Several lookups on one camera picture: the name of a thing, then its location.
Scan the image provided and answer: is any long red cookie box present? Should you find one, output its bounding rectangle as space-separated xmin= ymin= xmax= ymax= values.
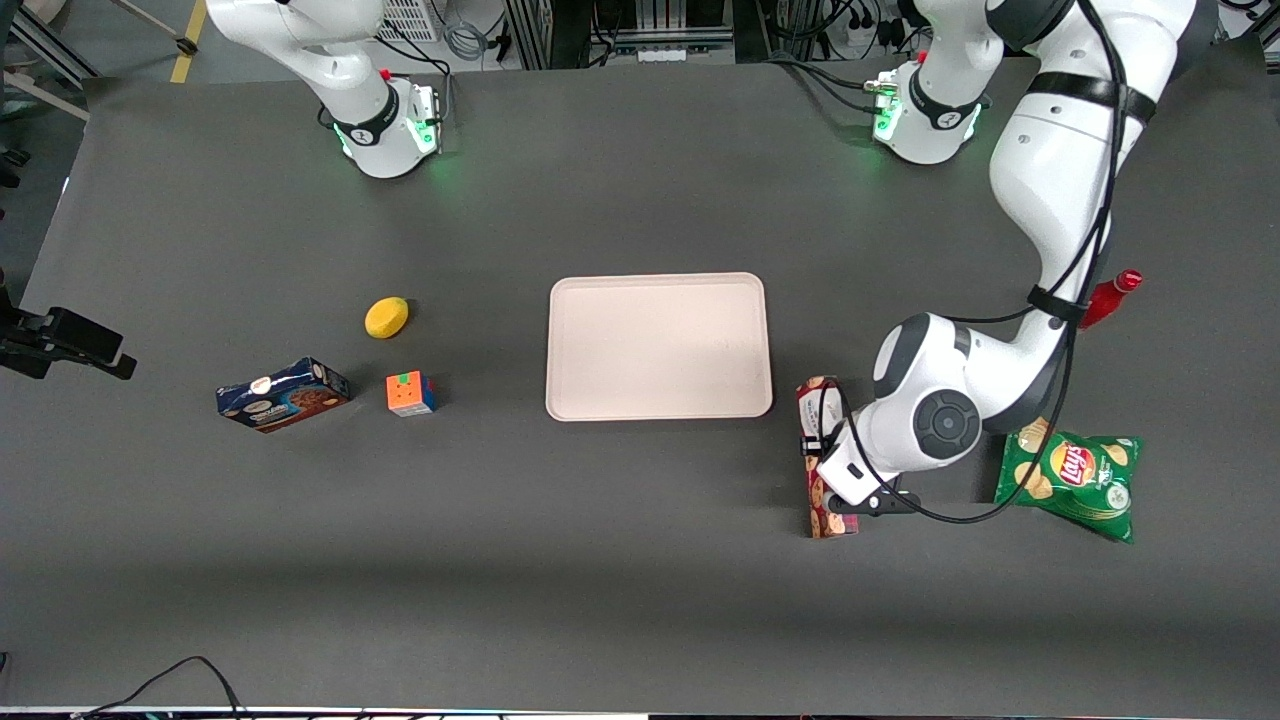
xmin=797 ymin=375 xmax=861 ymax=540

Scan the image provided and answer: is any beige rectangular plastic tray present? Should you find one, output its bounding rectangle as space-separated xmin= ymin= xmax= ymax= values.
xmin=545 ymin=272 xmax=774 ymax=422

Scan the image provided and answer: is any blue cookie box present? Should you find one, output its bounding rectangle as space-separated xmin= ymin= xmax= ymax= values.
xmin=215 ymin=357 xmax=352 ymax=434

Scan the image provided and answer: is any white perforated box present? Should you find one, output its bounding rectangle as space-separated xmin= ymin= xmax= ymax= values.
xmin=378 ymin=0 xmax=443 ymax=44

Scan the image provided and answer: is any green Lay's chips bag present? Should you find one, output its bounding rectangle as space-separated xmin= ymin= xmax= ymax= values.
xmin=993 ymin=416 xmax=1143 ymax=545

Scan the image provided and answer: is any yellow lemon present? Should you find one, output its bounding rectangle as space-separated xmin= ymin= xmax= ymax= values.
xmin=364 ymin=296 xmax=410 ymax=340

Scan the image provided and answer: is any red plastic bottle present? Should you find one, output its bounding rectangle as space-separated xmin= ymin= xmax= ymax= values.
xmin=1079 ymin=268 xmax=1145 ymax=331

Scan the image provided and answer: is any colourful puzzle cube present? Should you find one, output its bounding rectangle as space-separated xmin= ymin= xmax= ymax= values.
xmin=386 ymin=370 xmax=439 ymax=418

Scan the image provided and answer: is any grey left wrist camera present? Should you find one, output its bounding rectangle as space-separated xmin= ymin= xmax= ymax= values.
xmin=858 ymin=487 xmax=924 ymax=518

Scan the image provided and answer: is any thin black table cable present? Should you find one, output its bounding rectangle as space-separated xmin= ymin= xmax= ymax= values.
xmin=75 ymin=656 xmax=251 ymax=720

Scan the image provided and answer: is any black left arm base cable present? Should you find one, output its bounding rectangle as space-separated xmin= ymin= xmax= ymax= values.
xmin=765 ymin=57 xmax=886 ymax=113

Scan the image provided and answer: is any black arm base cable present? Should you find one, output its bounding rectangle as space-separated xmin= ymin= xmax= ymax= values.
xmin=765 ymin=57 xmax=886 ymax=113
xmin=372 ymin=30 xmax=456 ymax=106

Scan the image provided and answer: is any black right arm base cable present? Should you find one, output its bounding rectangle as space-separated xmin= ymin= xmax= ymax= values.
xmin=372 ymin=30 xmax=456 ymax=106

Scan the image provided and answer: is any coiled grey cable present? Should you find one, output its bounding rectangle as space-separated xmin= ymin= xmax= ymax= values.
xmin=442 ymin=18 xmax=493 ymax=63

